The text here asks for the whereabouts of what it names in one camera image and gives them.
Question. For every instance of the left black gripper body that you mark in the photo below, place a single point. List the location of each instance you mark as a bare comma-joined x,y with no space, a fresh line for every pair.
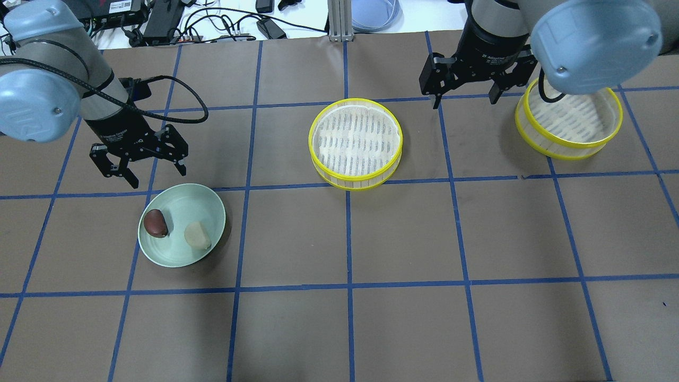
115,132

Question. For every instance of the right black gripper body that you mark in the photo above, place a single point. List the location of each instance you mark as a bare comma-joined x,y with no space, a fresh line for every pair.
490,45

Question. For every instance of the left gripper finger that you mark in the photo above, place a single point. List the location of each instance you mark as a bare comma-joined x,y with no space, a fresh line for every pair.
172,147
112,161

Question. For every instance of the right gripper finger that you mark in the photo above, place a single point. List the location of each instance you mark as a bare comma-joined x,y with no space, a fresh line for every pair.
519,76
437,77

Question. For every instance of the yellow bamboo steamer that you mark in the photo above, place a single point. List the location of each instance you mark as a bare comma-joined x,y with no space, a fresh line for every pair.
355,144
574,128

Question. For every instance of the cream white bun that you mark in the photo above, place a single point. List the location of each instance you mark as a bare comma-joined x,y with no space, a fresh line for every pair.
197,237

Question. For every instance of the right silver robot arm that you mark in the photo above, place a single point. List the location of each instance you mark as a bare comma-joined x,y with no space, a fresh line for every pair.
580,46

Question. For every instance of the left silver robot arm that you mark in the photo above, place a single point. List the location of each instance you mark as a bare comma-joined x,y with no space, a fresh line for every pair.
57,74

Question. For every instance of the green plate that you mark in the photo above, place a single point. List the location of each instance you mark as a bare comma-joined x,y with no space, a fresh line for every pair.
181,205

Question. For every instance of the brown bun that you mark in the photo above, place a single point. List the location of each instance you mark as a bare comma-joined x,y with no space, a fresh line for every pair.
155,224

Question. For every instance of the blue plate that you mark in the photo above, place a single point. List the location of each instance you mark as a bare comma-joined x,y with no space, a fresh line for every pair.
374,16

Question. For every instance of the black power adapter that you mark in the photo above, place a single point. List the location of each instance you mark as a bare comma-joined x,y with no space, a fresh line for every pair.
270,30

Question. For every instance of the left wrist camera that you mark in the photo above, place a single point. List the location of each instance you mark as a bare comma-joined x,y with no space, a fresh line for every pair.
138,89

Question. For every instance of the aluminium frame post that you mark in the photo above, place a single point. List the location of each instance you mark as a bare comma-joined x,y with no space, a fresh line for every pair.
340,21

